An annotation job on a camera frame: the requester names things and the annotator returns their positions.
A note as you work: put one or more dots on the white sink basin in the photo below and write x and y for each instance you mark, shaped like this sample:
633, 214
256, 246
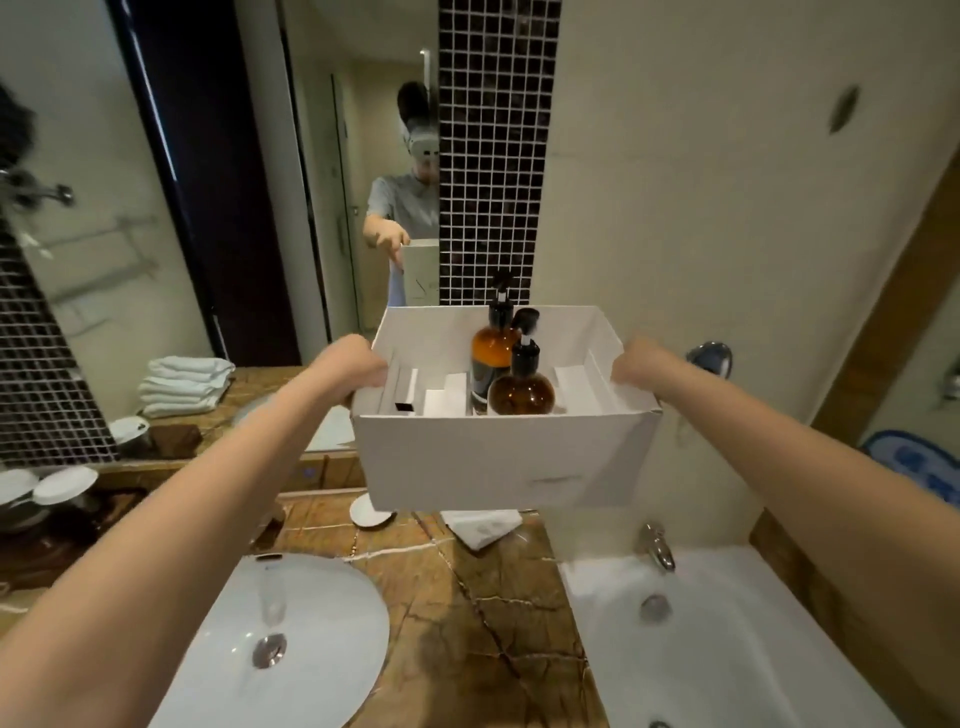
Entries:
322, 637

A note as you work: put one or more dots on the person's right hand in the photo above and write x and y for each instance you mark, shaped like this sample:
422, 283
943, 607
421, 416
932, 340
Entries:
645, 364

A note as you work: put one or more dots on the round chrome wall fitting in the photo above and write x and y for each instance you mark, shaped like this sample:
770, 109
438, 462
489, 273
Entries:
711, 358

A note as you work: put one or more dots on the person's right forearm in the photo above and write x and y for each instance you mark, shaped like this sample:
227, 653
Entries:
825, 487

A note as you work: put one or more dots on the person's left forearm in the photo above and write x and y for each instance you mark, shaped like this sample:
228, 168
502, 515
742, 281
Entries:
150, 562

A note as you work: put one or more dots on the large wall mirror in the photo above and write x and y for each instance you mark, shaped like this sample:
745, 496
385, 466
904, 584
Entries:
112, 112

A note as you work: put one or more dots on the folded white tissue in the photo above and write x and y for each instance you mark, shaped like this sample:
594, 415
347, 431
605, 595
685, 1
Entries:
480, 526

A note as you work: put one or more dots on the amber pump bottle white label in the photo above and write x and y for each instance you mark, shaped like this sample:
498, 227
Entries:
521, 394

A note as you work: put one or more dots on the glass cup white lid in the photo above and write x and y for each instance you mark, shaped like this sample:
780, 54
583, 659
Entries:
66, 484
13, 487

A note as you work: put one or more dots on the white round coaster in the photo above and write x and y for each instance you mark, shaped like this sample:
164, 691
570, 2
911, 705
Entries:
371, 512

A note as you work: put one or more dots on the amber pump bottle black label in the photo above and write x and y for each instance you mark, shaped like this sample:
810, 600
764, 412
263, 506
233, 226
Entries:
491, 352

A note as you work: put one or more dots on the chrome tub faucet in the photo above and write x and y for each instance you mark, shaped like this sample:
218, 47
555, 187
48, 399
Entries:
658, 547

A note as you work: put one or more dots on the person's left hand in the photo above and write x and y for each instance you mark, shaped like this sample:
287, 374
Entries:
349, 367

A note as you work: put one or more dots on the dark wooden tray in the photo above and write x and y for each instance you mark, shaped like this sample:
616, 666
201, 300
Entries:
45, 547

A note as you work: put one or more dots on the white cardboard box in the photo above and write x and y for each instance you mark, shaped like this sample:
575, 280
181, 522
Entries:
487, 465

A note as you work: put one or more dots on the chrome tub overflow cap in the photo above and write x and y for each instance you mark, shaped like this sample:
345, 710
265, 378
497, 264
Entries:
655, 609

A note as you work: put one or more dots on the white bathtub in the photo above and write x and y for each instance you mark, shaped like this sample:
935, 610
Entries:
712, 660

